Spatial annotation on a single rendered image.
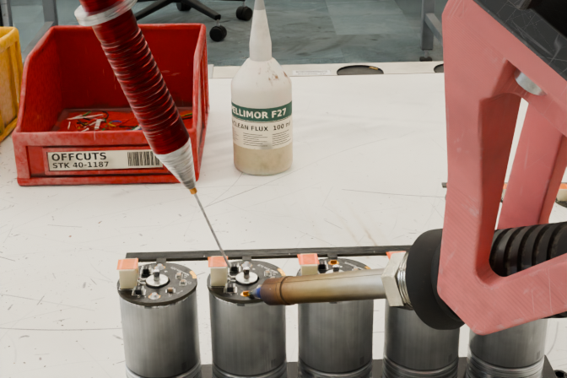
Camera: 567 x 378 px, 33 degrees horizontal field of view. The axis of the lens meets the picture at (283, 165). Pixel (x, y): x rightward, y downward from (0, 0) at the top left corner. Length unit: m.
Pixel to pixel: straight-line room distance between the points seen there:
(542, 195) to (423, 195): 0.28
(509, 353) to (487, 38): 0.16
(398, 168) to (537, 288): 0.34
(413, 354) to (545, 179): 0.10
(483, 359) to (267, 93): 0.24
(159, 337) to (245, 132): 0.24
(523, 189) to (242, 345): 0.11
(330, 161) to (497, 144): 0.36
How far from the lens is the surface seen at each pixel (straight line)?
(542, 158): 0.22
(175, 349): 0.30
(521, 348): 0.31
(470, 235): 0.20
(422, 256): 0.23
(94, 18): 0.24
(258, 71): 0.51
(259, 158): 0.52
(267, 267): 0.31
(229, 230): 0.47
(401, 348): 0.31
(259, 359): 0.30
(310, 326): 0.30
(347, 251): 0.31
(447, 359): 0.31
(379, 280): 0.25
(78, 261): 0.45
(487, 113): 0.18
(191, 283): 0.30
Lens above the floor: 0.96
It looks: 23 degrees down
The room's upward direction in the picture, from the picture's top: 1 degrees counter-clockwise
